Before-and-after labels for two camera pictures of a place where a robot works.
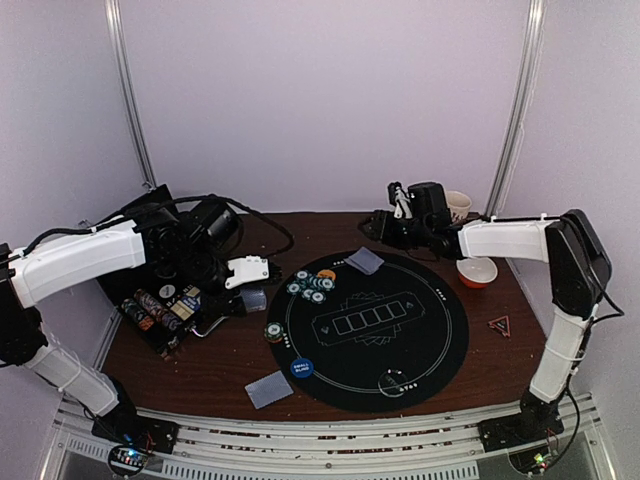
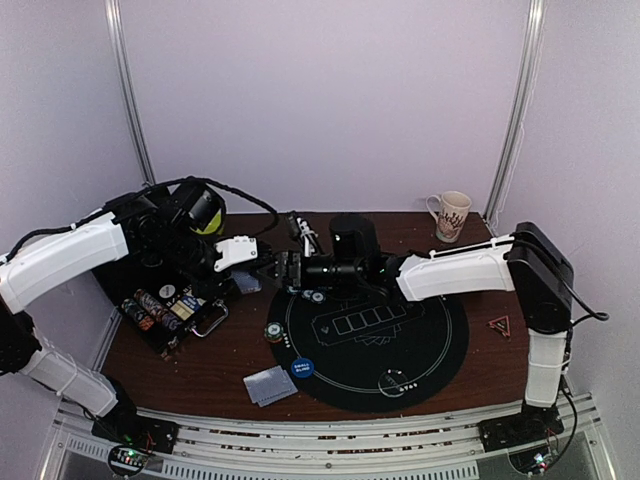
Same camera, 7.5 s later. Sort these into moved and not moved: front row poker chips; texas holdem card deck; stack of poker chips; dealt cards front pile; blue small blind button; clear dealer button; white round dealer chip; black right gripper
Moved: dealt cards front pile; black right gripper
Not moved: clear dealer button; texas holdem card deck; front row poker chips; white round dealer chip; blue small blind button; stack of poker chips
